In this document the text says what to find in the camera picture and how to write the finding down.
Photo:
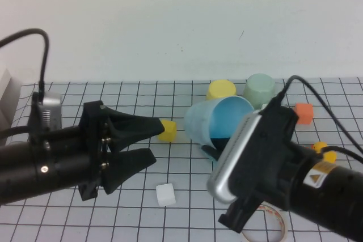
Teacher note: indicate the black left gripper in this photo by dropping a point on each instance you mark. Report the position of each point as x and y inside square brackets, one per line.
[95, 140]

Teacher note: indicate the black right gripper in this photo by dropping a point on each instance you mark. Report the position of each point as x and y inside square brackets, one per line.
[269, 154]

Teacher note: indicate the light blue plastic cup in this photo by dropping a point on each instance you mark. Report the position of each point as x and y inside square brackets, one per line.
[198, 123]

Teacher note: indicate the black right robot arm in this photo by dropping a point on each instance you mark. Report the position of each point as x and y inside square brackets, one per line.
[334, 196]

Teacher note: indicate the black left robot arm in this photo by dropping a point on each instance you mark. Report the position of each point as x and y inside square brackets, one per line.
[28, 168]

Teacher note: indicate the yellow plastic cup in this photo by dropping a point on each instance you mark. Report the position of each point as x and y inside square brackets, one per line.
[221, 89]

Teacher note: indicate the green plastic cup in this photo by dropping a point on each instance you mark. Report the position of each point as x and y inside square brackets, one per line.
[259, 89]

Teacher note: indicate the yellow cube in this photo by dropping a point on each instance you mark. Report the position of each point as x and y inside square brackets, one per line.
[168, 131]

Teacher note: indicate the white checkered tablecloth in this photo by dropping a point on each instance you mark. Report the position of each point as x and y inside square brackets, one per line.
[170, 168]

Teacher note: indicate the white cube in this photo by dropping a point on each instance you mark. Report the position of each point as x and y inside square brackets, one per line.
[165, 195]

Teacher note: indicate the clear tape roll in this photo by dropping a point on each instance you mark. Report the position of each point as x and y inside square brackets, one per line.
[279, 216]

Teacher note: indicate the orange cube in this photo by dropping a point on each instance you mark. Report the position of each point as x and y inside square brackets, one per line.
[304, 114]

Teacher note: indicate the yellow rubber duck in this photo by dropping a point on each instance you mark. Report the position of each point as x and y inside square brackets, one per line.
[319, 146]

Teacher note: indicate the white side table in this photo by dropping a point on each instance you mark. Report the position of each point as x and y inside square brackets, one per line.
[7, 97]

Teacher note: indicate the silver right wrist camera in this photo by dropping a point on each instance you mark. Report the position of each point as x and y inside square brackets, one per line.
[232, 157]

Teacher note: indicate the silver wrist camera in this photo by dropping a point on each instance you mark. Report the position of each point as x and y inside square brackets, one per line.
[51, 111]
[232, 157]

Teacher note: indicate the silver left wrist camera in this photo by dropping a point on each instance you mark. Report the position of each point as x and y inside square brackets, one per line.
[51, 111]

